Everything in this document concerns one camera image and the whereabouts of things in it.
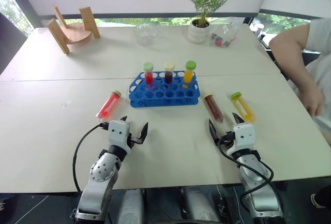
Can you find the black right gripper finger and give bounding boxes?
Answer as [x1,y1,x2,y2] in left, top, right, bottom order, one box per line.
[208,118,220,143]
[231,112,244,125]

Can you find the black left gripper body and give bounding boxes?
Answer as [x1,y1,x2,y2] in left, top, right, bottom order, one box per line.
[126,129,143,150]

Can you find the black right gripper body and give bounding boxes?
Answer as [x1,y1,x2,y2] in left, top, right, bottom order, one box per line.
[219,130,236,153]

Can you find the yellow tube green cap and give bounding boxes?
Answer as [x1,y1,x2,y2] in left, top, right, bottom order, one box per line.
[230,92,258,124]

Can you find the red tube pale cap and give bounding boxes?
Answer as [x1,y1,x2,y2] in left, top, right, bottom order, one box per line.
[95,89,123,120]

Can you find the dark red tube tan cap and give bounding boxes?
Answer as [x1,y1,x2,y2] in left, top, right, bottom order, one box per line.
[202,92,225,124]

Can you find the blue test tube rack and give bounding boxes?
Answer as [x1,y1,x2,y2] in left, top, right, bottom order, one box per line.
[128,70,201,109]

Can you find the red tube bright green cap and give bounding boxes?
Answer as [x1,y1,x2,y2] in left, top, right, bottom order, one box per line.
[142,62,156,91]

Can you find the orange tube green cap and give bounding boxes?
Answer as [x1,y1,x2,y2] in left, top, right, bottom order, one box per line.
[182,60,198,89]

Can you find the dark purple tube cream cap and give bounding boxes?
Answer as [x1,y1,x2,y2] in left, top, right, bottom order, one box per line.
[163,61,176,85]

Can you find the person's bare hand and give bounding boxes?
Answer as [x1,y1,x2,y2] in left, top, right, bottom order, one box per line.
[305,89,325,117]

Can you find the grey rounded shape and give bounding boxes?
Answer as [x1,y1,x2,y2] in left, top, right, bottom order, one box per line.
[184,187,221,224]
[119,188,145,224]

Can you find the clear container with small items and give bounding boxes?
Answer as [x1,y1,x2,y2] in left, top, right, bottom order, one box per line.
[209,22,239,49]

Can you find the clear glass bowl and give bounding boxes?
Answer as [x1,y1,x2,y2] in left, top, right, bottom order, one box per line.
[132,23,159,47]

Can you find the white cups on dark stand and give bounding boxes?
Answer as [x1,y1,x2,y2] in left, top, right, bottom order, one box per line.
[249,18,275,52]

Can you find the potted palm in white pot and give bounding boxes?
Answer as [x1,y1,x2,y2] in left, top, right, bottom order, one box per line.
[187,0,247,44]

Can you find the wooden stand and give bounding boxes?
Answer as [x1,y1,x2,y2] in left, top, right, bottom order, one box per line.
[46,4,101,55]

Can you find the dark shoe white sole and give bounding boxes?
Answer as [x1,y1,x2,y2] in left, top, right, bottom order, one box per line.
[310,184,331,210]

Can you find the person's grey shirt torso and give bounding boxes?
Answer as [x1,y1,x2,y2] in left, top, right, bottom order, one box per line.
[284,18,331,147]

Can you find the dark panel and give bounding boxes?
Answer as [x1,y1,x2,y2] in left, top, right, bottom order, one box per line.
[0,11,28,76]

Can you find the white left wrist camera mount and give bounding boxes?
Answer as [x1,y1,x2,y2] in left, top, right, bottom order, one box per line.
[107,120,131,149]

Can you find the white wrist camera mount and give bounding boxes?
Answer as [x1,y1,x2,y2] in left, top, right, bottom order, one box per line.
[107,120,131,149]
[232,123,257,148]

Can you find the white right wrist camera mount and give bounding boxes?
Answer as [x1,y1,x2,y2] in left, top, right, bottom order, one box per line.
[232,123,257,148]

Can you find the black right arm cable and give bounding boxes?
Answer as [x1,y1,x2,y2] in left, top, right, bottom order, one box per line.
[217,136,275,211]

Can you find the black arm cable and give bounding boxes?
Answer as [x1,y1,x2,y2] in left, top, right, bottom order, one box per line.
[217,136,275,211]
[72,122,110,192]

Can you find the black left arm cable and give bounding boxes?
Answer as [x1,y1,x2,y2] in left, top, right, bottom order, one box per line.
[72,122,110,192]

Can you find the black window frame bar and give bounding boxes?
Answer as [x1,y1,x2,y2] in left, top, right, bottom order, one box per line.
[38,9,260,21]

